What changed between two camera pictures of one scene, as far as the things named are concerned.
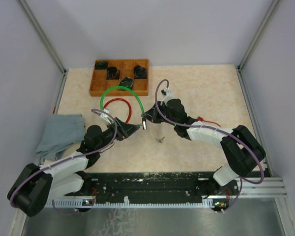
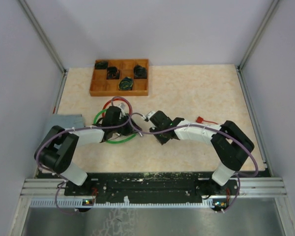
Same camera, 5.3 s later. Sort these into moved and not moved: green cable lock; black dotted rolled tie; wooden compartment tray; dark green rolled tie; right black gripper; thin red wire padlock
Moved: green cable lock; right black gripper
Not moved: wooden compartment tray; thin red wire padlock; black dotted rolled tie; dark green rolled tie
